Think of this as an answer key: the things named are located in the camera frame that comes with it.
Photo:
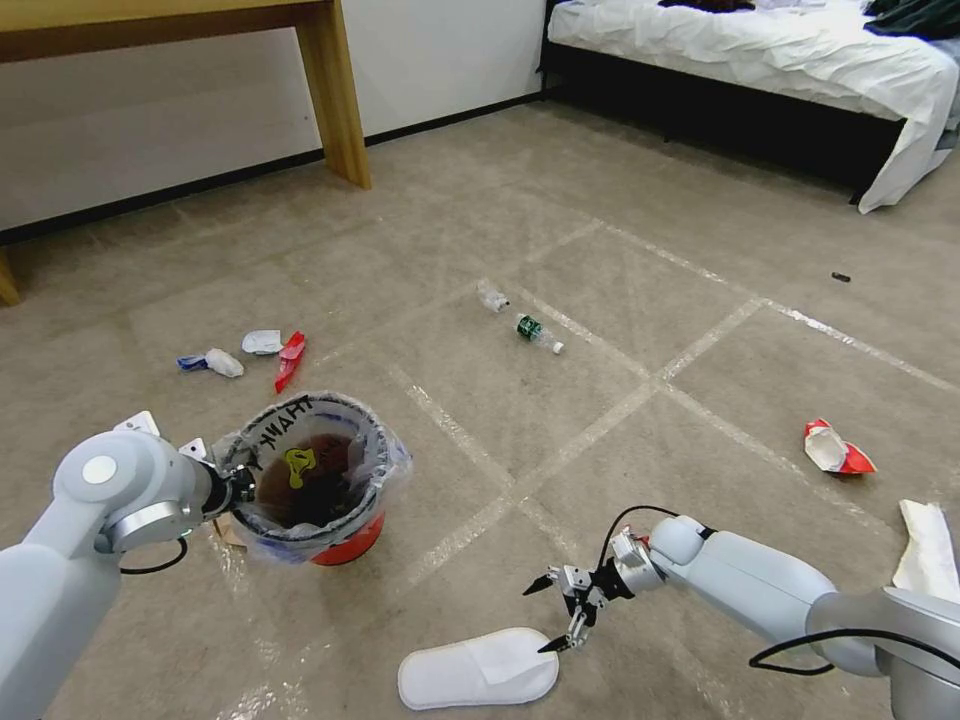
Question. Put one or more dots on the dark green garment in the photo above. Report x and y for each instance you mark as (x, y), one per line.
(911, 19)

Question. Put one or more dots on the red snack wrapper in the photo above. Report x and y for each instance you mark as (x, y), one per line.
(289, 358)

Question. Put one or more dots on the brown cardboard scrap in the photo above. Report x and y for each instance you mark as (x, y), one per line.
(225, 531)

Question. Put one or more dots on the wooden table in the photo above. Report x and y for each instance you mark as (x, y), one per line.
(330, 90)

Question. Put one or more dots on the clear printed bin bag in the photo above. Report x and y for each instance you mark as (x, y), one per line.
(375, 450)

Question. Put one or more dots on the white bed sheet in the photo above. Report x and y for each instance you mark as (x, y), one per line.
(750, 52)

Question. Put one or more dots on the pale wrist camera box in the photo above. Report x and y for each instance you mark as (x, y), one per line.
(577, 580)

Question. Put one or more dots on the green label plastic bottle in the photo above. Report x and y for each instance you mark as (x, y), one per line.
(531, 328)

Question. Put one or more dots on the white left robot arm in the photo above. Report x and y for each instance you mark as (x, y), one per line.
(67, 540)

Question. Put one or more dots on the yellow wrapper scrap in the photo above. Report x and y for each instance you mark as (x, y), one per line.
(298, 459)

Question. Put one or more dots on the white slipper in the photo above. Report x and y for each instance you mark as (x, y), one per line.
(476, 669)

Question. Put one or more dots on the small dark floor scrap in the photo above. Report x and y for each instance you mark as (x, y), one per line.
(840, 277)

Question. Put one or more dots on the crushed clear plastic bottle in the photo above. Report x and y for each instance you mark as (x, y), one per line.
(491, 295)

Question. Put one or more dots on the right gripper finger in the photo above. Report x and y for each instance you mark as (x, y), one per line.
(577, 628)
(541, 580)

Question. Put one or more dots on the white crumpled paper sheet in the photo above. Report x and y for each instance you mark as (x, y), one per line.
(928, 547)

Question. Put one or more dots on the white crumpled packet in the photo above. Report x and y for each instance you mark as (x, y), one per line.
(261, 342)

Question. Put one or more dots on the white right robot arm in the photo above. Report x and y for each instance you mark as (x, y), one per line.
(757, 577)

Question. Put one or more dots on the red trash bin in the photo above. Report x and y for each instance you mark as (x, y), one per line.
(346, 546)

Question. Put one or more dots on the white tissue with blue wrapper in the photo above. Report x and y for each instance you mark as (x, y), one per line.
(221, 361)

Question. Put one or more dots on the red white crumpled carton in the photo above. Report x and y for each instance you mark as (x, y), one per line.
(834, 450)

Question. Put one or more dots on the black bed frame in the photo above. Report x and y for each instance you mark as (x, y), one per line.
(720, 105)

